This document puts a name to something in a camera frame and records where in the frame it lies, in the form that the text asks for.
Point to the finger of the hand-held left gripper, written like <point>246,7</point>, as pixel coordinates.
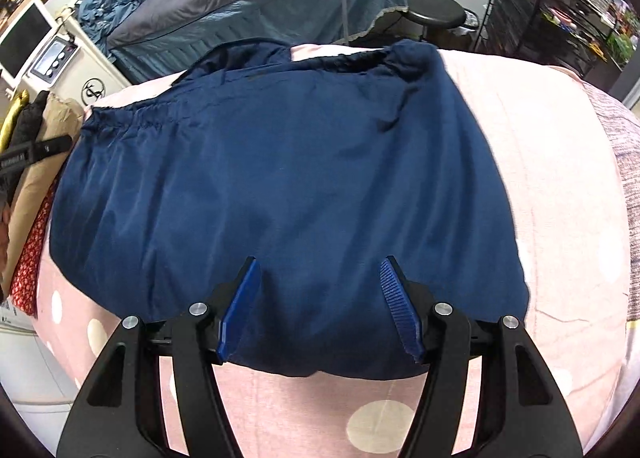
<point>50,145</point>

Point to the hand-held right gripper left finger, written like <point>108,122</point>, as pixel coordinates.
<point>240,308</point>

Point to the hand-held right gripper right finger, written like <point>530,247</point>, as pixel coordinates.
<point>400,308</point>

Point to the navy blue jacket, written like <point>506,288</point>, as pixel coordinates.
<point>300,162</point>

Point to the black garment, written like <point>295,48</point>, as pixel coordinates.
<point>32,117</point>

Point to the yellow cloth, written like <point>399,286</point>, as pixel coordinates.
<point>12,122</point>

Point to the white machine with display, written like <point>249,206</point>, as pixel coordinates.
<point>100,82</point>

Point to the white monitor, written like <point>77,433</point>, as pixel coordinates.
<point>25,37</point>

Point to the red patterned cloth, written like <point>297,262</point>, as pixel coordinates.
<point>30,263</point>

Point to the crumpled blue cloth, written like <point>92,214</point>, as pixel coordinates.
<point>115,2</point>

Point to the white storage box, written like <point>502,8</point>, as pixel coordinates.
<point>25,363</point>

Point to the grey knit blanket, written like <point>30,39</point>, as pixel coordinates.
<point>620,137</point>

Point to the black round stool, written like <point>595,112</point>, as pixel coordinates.
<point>432,7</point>

